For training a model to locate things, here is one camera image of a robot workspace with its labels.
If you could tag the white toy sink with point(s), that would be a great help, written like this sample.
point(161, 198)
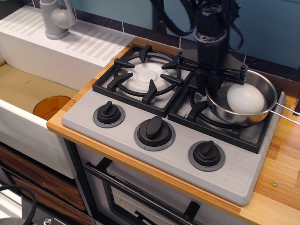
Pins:
point(33, 67)

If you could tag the black left stove knob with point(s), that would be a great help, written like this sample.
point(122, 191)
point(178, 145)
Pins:
point(109, 115)

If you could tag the grey toy stove top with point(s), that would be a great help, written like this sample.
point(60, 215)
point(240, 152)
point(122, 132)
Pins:
point(234, 181)

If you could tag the orange plastic bowl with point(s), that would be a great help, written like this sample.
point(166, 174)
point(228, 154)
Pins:
point(48, 107)

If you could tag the black right stove knob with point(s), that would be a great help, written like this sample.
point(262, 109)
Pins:
point(206, 156)

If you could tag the grey toy faucet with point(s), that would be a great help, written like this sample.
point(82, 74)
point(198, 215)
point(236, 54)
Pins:
point(57, 21)

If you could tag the black burner grate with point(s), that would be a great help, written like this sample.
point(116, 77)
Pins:
point(144, 80)
point(191, 110)

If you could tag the black right burner grate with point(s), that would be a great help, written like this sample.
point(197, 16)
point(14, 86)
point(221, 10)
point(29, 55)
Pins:
point(191, 110)

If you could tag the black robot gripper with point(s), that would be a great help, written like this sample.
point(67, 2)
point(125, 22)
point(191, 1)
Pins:
point(216, 70)

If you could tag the oven door with black handle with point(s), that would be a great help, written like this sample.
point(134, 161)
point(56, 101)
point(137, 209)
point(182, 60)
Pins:
point(130, 198)

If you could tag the white egg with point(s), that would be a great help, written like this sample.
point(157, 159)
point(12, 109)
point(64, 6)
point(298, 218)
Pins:
point(245, 99)

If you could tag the wooden drawer front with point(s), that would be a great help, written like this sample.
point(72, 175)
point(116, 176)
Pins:
point(53, 190)

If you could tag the black middle stove knob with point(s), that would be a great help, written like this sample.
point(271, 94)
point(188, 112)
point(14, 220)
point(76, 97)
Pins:
point(154, 134)

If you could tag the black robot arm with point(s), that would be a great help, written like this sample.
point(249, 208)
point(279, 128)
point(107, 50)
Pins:
point(213, 21)

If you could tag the black stove knob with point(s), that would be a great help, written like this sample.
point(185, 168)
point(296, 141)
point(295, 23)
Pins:
point(109, 115)
point(206, 156)
point(154, 134)

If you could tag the small stainless steel pan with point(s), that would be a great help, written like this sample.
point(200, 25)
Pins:
point(220, 107)

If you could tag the black left burner grate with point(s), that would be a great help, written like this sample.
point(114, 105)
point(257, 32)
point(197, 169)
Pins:
point(144, 80)

